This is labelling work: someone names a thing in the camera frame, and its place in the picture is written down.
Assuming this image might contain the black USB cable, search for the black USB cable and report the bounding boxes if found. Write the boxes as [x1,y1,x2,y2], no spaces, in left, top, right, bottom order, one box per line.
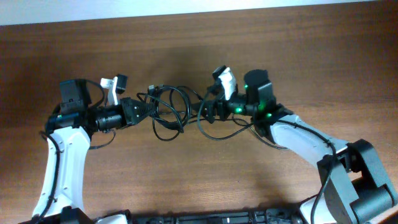
[136,83,206,142]

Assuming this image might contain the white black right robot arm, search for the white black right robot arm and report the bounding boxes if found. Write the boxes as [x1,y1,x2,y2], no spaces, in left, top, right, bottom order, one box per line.
[198,65,397,223]

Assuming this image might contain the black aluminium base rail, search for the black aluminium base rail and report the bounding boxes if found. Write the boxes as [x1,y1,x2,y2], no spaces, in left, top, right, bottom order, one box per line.
[93,202,312,224]

